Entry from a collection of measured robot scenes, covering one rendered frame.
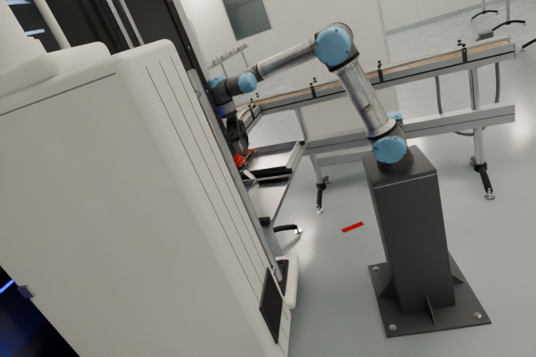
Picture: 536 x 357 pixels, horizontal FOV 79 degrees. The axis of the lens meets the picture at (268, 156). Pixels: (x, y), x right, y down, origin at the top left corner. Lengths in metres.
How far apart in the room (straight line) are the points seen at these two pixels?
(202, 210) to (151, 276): 0.20
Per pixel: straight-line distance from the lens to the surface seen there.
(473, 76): 2.41
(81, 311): 0.89
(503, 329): 1.91
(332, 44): 1.13
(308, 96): 2.39
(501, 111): 2.52
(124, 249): 0.68
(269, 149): 1.73
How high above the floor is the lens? 1.53
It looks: 23 degrees down
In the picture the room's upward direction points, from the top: 20 degrees counter-clockwise
